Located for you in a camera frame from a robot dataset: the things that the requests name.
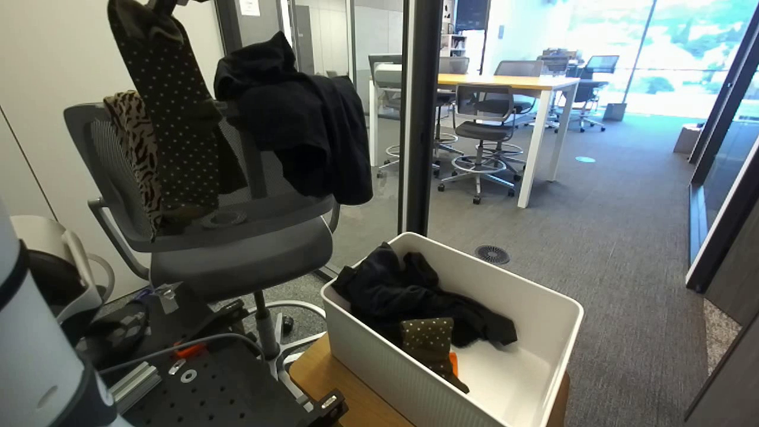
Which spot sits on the green white-dotted sock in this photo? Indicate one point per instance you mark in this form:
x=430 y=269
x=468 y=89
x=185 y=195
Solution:
x=195 y=159

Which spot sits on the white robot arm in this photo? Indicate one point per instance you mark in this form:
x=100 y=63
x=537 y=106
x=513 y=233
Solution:
x=43 y=380

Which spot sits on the black clothes in box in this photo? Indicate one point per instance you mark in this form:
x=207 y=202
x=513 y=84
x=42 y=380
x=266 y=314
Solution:
x=385 y=291

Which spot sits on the black garment on chair back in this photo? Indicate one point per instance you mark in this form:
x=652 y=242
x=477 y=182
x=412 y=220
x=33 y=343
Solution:
x=312 y=122

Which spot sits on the grey office chair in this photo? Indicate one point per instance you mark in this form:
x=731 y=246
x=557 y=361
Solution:
x=257 y=237

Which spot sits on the grey stool chair near table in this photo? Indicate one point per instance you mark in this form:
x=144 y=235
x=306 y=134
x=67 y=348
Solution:
x=490 y=129

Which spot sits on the orange cloth in box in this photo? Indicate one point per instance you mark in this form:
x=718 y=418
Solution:
x=455 y=363

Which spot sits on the white plastic storage box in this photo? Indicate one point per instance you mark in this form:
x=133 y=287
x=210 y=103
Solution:
x=507 y=387

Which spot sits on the leopard print cloth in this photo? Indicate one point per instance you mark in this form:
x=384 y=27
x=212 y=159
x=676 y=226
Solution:
x=139 y=140

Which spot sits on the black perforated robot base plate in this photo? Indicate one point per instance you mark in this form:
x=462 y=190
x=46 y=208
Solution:
x=226 y=384

